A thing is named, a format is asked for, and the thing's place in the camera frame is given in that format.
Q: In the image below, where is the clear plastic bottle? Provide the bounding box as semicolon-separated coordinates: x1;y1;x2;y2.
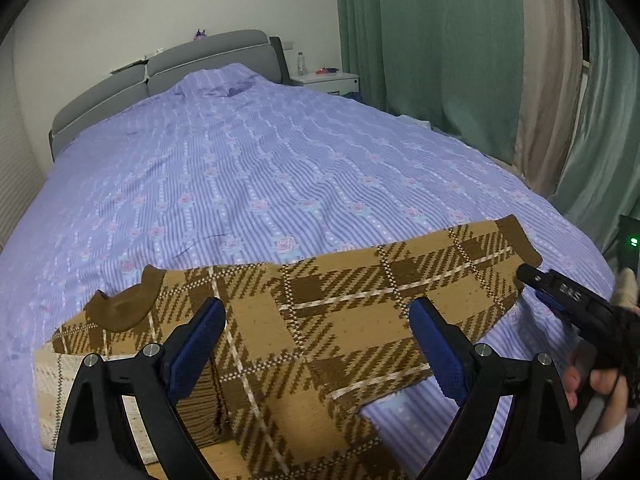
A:
297;52;307;76

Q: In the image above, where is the beige curtain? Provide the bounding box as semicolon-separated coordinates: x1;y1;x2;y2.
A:
513;0;582;196

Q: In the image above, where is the brown plaid knit sweater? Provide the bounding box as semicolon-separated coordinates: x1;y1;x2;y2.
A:
34;216;541;479

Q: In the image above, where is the green curtain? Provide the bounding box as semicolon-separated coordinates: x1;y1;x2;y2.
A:
337;0;639;255

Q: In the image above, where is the purple floral bed sheet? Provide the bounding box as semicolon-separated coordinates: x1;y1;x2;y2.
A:
1;64;614;479

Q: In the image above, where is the grey upholstered headboard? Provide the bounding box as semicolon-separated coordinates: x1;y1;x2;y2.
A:
49;29;293;157

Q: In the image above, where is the white bedside table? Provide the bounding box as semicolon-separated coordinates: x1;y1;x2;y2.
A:
291;72;360;96

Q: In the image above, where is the white louvered wardrobe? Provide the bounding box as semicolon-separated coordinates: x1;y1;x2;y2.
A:
0;42;44;248

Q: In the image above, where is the white long sleeve forearm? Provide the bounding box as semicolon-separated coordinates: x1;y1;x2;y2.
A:
580;417;627;480

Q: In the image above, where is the person's right hand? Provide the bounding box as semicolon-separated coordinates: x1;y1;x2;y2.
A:
562;346;628;436

